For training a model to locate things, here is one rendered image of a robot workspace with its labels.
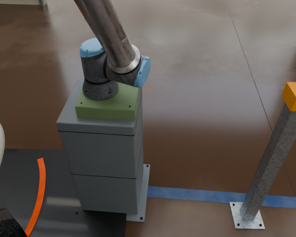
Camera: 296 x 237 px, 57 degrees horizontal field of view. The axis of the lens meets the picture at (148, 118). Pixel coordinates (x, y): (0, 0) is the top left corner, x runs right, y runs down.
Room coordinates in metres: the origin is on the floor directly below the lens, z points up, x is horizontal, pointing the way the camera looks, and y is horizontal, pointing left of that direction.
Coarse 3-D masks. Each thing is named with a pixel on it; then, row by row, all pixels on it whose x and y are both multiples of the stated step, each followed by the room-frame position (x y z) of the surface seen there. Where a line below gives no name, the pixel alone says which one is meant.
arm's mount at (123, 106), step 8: (120, 88) 1.21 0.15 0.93; (128, 88) 1.21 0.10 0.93; (136, 88) 1.21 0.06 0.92; (80, 96) 1.14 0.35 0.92; (120, 96) 1.14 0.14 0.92; (128, 96) 1.14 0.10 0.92; (136, 96) 1.14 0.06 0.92; (80, 104) 1.08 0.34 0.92; (88, 104) 1.08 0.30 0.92; (96, 104) 1.08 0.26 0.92; (104, 104) 1.08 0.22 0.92; (112, 104) 1.08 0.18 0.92; (120, 104) 1.08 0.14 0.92; (128, 104) 1.08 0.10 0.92; (136, 104) 1.11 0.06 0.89; (80, 112) 1.06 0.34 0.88; (88, 112) 1.06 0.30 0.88; (96, 112) 1.05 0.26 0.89; (104, 112) 1.05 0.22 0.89; (112, 112) 1.05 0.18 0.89; (120, 112) 1.04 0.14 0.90; (128, 112) 1.04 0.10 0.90
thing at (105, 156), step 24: (72, 96) 1.24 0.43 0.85; (72, 120) 1.03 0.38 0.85; (96, 120) 1.03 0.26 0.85; (120, 120) 1.03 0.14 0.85; (72, 144) 1.02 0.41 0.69; (96, 144) 1.00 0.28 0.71; (120, 144) 0.99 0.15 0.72; (72, 168) 1.02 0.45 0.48; (96, 168) 1.01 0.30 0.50; (120, 168) 0.99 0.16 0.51; (144, 168) 1.39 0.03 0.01; (96, 192) 1.01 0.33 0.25; (120, 192) 0.99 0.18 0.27; (144, 192) 1.16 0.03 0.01; (144, 216) 0.97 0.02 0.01
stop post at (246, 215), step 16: (288, 96) 0.98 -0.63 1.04; (288, 112) 0.96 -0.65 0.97; (288, 128) 0.94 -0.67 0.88; (272, 144) 0.98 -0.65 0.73; (288, 144) 0.94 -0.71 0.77; (272, 160) 0.94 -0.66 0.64; (256, 176) 1.00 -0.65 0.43; (272, 176) 0.94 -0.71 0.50; (256, 192) 0.94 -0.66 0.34; (240, 208) 1.02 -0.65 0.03; (256, 208) 0.94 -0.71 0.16; (240, 224) 0.91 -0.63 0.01; (256, 224) 0.91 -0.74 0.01
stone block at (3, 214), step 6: (0, 210) 0.66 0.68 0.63; (6, 210) 0.68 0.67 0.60; (0, 216) 0.62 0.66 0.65; (6, 216) 0.64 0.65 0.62; (12, 216) 0.66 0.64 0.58; (0, 222) 0.59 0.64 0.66; (6, 222) 0.60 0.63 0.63; (12, 222) 0.62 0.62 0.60; (0, 228) 0.56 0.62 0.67; (6, 228) 0.57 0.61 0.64; (12, 228) 0.59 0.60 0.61; (18, 228) 0.60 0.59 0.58; (0, 234) 0.53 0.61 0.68; (6, 234) 0.54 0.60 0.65; (12, 234) 0.55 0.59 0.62; (18, 234) 0.58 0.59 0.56; (24, 234) 0.61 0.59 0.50
